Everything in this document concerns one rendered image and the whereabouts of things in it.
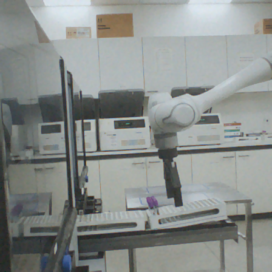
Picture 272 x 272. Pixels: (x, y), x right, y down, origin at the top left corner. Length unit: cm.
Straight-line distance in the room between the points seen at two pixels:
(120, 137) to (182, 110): 255
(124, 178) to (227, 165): 118
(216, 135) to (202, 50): 106
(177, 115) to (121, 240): 51
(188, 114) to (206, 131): 270
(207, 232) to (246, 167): 267
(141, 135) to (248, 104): 169
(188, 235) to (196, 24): 355
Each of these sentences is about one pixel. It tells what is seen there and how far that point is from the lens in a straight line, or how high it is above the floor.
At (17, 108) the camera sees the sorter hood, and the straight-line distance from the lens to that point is 38.
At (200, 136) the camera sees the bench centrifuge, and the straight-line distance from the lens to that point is 370.
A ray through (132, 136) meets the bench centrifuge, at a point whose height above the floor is 105.
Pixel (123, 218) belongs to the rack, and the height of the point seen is 86.
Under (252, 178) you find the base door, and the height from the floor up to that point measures 49.
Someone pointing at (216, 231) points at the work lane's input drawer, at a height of 79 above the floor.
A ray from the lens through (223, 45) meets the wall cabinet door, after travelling 418.
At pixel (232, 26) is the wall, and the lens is 467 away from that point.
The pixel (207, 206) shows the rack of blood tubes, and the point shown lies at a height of 89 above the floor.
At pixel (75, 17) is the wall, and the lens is 436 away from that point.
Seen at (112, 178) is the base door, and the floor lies 61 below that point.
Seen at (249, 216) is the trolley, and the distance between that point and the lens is 170.
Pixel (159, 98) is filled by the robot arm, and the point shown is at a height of 130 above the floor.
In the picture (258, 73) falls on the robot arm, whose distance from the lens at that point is 138.
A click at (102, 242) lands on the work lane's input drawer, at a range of 124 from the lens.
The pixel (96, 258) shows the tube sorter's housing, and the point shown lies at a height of 74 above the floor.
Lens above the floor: 122
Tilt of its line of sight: 3 degrees down
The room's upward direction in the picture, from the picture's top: 3 degrees counter-clockwise
